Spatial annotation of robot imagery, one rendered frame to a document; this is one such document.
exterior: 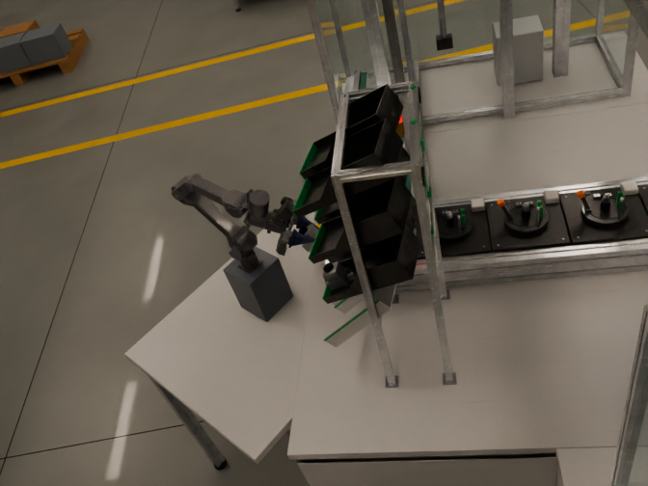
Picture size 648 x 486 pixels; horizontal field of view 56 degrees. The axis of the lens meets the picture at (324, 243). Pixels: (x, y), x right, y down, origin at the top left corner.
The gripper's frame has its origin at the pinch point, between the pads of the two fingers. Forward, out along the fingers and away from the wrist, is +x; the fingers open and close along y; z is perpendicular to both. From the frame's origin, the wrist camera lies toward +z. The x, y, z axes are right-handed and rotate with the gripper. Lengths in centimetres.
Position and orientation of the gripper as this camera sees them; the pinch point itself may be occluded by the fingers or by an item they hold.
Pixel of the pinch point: (306, 231)
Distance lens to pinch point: 181.9
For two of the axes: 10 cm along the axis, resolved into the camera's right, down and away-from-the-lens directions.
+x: 9.6, 2.8, -0.1
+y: 2.2, -7.0, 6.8
